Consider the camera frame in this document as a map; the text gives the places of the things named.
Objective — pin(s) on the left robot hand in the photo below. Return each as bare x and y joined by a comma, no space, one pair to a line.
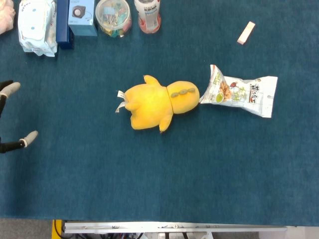
11,89

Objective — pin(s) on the yellow plush toy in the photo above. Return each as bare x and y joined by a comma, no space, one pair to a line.
152,104

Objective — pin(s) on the pink plush object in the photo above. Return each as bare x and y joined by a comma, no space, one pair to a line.
5,15

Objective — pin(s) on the wet wipes pack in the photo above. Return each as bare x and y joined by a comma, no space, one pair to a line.
37,27

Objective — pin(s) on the dark blue box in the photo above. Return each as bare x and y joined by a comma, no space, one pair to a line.
63,25

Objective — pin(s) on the light blue speaker box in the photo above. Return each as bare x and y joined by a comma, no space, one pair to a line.
82,17

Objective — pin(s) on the clear jar of binder clips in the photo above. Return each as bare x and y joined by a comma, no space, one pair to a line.
113,18

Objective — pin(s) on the pink drink bottle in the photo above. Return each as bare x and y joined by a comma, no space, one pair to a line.
149,17

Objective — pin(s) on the blue felt table mat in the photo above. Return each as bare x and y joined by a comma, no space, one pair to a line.
159,161

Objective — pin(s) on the white snack bag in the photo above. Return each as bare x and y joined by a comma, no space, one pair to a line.
239,93

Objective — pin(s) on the pink white eraser block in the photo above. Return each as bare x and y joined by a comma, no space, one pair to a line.
246,33

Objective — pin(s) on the aluminium frame rail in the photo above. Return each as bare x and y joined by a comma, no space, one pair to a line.
174,227

